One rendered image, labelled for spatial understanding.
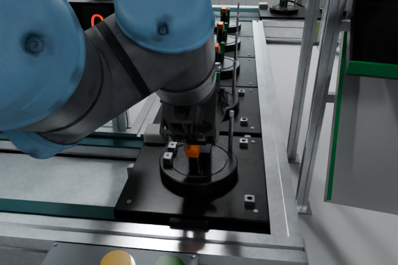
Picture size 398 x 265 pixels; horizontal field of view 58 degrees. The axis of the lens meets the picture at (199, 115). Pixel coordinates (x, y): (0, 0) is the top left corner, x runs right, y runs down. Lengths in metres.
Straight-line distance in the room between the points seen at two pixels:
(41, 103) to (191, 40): 0.15
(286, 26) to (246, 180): 1.22
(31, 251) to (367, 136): 0.54
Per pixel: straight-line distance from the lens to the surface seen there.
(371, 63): 0.50
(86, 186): 0.74
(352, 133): 0.62
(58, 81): 0.17
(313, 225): 0.74
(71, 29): 0.18
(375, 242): 0.75
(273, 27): 1.76
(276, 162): 0.72
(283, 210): 0.61
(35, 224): 0.62
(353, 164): 0.61
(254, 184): 0.63
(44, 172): 0.80
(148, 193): 0.61
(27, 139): 0.30
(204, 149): 0.59
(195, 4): 0.27
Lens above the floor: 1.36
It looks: 28 degrees down
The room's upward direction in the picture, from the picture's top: straight up
